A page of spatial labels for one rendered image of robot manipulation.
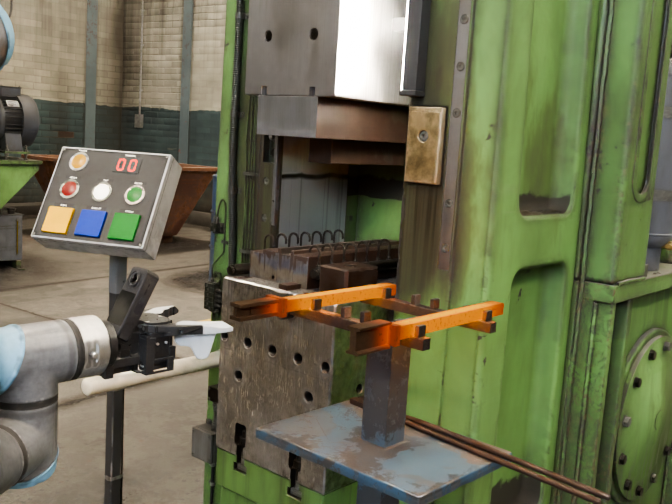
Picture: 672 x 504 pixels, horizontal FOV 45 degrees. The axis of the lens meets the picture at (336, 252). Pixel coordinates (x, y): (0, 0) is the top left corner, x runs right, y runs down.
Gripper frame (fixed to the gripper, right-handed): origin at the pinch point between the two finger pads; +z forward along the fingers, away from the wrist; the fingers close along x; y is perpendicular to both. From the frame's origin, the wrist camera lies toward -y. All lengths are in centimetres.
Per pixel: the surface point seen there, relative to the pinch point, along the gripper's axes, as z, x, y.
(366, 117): 69, -28, -36
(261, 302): 11.2, 1.3, -1.2
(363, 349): 11.3, 25.4, 1.8
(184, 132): 560, -771, -20
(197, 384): 161, -209, 97
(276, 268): 51, -38, 2
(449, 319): 34.3, 25.3, -0.2
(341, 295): 32.0, 1.3, -0.3
